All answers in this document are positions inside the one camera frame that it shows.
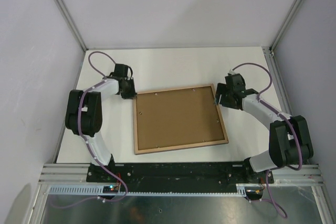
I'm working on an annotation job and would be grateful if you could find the brown cardboard backing board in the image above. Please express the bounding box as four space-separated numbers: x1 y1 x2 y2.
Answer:
135 87 226 151

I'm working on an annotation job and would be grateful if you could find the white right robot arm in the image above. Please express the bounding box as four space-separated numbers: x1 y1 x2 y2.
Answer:
215 74 314 183

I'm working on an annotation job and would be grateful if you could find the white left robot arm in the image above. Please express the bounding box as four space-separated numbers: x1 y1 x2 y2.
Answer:
65 63 137 182

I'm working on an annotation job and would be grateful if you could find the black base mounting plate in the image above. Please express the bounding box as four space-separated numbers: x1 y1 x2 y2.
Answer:
86 162 274 193

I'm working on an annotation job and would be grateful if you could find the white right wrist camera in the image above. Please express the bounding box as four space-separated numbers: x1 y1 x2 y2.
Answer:
228 69 237 75

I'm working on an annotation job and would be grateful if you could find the grey slotted cable duct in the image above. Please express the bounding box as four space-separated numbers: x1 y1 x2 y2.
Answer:
48 184 262 197

